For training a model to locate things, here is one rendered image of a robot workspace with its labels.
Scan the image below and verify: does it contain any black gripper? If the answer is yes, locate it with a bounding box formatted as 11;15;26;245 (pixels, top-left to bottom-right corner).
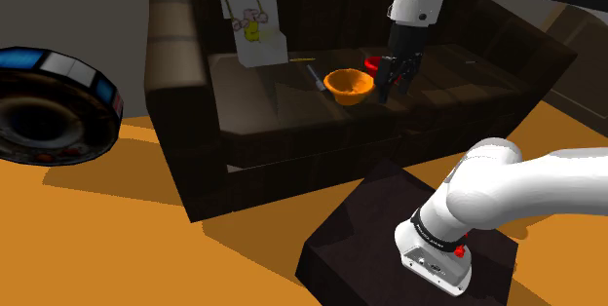
372;20;429;104

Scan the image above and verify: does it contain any red cup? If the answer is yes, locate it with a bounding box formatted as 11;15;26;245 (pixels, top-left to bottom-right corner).
363;56;384;79

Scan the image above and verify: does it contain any orange bowl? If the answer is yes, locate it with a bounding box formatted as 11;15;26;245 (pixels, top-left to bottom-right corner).
323;68;376;106

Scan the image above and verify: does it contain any grey and blue pen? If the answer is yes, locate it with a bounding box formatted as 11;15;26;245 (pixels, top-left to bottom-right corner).
306;63;327;93

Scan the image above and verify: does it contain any dark brown sofa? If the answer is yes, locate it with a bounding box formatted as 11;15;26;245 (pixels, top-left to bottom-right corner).
143;0;579;223

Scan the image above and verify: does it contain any white box with cartoon print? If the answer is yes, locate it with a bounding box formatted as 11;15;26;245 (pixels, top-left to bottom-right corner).
219;0;289;68

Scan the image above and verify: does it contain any dark robot stand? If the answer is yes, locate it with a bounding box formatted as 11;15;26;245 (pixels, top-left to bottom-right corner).
294;158;519;306

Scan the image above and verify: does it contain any round dark table with panels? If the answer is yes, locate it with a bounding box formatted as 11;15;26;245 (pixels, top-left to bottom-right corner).
0;46;125;168

